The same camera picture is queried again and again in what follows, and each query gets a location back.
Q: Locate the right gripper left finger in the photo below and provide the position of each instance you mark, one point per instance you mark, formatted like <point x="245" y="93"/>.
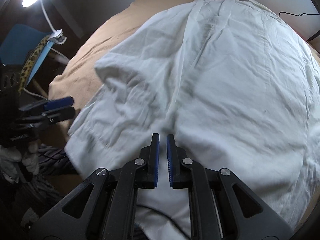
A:
<point x="148" y="172"/>

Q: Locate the blue chair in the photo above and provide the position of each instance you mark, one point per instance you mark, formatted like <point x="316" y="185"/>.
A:
<point x="19" y="41"/>

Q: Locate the leopard print cloth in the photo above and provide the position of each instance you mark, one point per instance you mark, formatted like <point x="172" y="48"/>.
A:
<point x="29" y="63"/>

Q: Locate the white shorts garment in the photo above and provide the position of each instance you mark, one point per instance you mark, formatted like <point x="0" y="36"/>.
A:
<point x="205" y="99"/>

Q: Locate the left gloved hand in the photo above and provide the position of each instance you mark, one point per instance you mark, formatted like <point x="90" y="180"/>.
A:
<point x="11" y="156"/>

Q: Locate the white clip lamp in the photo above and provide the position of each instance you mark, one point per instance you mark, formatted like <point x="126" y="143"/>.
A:
<point x="57" y="36"/>

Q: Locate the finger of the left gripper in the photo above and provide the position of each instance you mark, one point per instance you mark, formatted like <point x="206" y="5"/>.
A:
<point x="54" y="104"/>
<point x="58" y="115"/>

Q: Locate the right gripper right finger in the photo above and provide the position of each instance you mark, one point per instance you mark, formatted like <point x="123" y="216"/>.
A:
<point x="178" y="164"/>

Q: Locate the tan bed blanket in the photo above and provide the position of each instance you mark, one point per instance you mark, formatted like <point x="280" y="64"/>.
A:
<point x="100" y="45"/>

